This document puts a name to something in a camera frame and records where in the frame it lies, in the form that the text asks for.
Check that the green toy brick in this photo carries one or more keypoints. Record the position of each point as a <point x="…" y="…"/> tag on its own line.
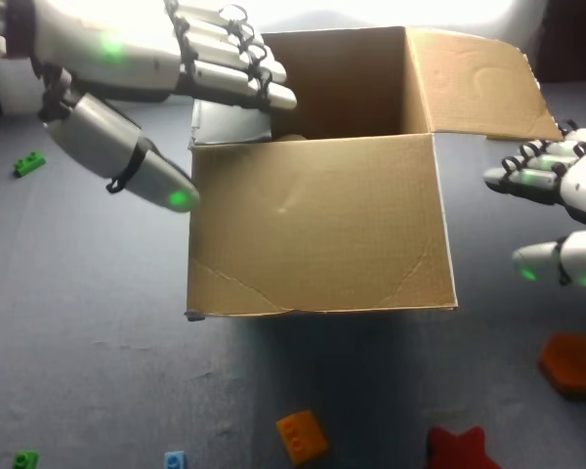
<point x="29" y="164"/>
<point x="25" y="460"/>

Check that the blue toy brick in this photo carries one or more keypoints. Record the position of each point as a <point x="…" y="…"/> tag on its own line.
<point x="176" y="460"/>

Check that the grey table cloth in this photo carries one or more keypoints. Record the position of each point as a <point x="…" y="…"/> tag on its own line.
<point x="102" y="342"/>

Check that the red star block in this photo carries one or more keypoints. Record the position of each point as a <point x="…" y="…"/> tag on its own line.
<point x="461" y="449"/>

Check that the brown cardboard box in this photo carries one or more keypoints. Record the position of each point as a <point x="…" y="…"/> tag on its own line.
<point x="322" y="220"/>

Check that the orange toy brick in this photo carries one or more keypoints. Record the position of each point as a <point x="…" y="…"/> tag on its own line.
<point x="301" y="437"/>

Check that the orange hexagon block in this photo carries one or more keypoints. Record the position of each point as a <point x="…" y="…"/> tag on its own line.
<point x="571" y="366"/>

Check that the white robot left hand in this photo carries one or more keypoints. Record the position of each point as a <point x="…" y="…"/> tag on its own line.
<point x="127" y="63"/>

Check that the white backdrop sheet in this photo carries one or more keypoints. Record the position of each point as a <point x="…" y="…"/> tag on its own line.
<point x="371" y="10"/>

